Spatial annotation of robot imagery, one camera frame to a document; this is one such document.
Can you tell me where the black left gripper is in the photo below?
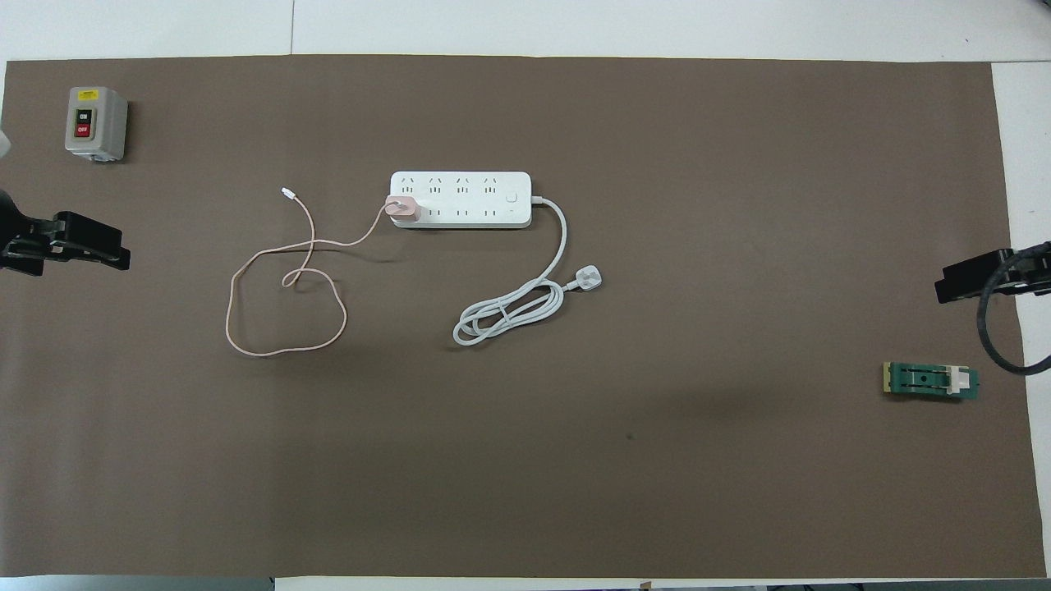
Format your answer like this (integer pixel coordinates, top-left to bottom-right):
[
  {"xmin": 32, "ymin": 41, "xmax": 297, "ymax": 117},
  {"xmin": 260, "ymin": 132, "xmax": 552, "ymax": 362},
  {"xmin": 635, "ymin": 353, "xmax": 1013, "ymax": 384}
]
[{"xmin": 0, "ymin": 190, "xmax": 131, "ymax": 277}]

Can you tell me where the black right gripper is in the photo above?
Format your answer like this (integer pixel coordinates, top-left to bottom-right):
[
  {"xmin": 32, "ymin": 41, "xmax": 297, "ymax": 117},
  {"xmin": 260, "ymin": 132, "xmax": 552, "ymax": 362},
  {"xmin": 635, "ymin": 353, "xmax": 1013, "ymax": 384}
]
[{"xmin": 934, "ymin": 243, "xmax": 1051, "ymax": 305}]

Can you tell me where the pink charging cable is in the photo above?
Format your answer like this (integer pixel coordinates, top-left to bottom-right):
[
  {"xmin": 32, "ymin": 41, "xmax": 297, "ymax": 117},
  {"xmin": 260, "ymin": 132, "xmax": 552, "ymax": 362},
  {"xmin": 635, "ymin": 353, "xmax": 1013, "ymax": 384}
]
[{"xmin": 224, "ymin": 186, "xmax": 390, "ymax": 358}]

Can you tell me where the white power strip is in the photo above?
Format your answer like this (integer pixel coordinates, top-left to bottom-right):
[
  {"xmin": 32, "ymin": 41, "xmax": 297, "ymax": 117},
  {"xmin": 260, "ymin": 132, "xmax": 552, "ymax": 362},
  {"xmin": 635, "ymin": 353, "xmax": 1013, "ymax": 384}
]
[{"xmin": 389, "ymin": 170, "xmax": 533, "ymax": 230}]

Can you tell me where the brown table mat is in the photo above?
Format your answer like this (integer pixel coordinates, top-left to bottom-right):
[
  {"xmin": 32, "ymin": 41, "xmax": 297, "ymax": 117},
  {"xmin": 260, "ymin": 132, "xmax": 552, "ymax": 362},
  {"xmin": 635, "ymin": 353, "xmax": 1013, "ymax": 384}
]
[{"xmin": 0, "ymin": 54, "xmax": 1048, "ymax": 580}]

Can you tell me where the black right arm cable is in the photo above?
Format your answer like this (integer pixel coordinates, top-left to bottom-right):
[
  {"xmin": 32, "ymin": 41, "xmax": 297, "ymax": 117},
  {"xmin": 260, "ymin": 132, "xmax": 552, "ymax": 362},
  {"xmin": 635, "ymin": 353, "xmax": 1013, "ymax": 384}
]
[{"xmin": 976, "ymin": 245, "xmax": 1051, "ymax": 378}]

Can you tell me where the green knife switch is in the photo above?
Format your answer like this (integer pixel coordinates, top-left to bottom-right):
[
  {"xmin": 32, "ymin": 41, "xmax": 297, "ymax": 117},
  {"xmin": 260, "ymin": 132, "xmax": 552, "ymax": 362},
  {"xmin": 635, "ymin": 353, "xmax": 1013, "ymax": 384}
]
[{"xmin": 883, "ymin": 361, "xmax": 980, "ymax": 403}]

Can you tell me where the grey on-off switch box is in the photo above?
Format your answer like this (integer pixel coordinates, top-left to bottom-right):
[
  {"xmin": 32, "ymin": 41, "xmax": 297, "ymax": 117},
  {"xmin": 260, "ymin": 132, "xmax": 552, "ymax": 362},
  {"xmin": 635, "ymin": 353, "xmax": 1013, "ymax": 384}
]
[{"xmin": 65, "ymin": 86, "xmax": 129, "ymax": 163}]

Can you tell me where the white power strip cord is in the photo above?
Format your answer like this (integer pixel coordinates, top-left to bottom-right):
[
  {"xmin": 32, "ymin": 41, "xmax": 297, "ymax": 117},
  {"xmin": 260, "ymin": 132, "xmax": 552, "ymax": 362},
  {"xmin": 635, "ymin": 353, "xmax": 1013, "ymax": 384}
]
[{"xmin": 452, "ymin": 195, "xmax": 605, "ymax": 347}]

